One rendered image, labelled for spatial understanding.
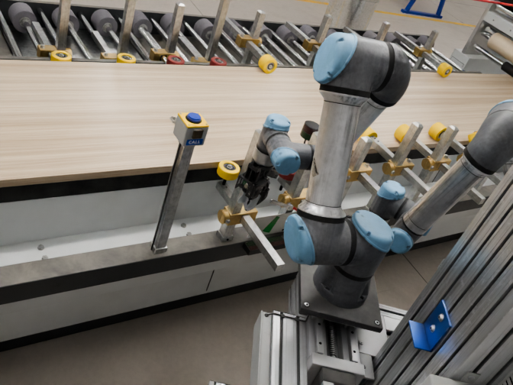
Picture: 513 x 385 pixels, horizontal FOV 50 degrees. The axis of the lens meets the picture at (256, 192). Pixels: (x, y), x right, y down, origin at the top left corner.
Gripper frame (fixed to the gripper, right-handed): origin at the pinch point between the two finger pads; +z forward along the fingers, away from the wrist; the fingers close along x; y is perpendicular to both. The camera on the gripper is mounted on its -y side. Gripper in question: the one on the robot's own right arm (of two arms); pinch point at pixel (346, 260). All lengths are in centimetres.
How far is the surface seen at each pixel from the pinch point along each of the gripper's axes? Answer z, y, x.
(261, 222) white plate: 5.4, -28.9, -16.3
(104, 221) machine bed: 16, -51, -66
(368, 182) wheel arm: -13.0, -23.4, 23.5
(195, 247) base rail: 13, -29, -42
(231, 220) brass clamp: 1.7, -28.9, -30.4
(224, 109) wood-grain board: -7, -84, -7
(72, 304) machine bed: 59, -51, -73
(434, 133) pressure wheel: -12, -53, 96
